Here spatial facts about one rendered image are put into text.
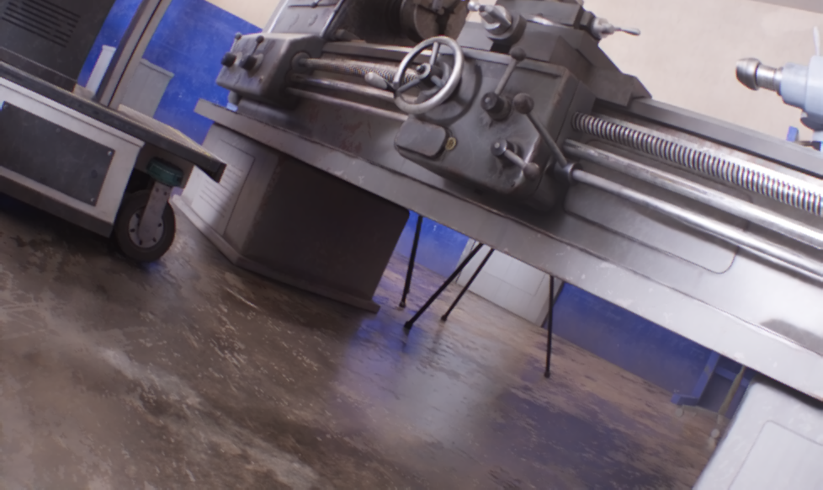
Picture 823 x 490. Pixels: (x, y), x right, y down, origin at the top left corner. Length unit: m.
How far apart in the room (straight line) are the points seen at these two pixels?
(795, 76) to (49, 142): 1.74
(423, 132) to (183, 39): 4.23
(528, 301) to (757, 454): 4.37
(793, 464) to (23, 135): 1.67
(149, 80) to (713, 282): 3.56
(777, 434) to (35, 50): 1.71
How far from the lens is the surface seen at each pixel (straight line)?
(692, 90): 5.28
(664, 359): 4.66
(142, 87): 4.07
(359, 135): 1.95
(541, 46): 1.38
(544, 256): 1.18
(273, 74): 2.27
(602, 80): 1.44
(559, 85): 1.31
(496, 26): 1.41
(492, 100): 1.33
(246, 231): 2.16
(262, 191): 2.14
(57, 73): 1.46
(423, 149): 1.45
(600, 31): 1.51
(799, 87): 1.51
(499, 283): 5.52
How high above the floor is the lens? 0.40
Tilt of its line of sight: level
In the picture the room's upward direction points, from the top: 25 degrees clockwise
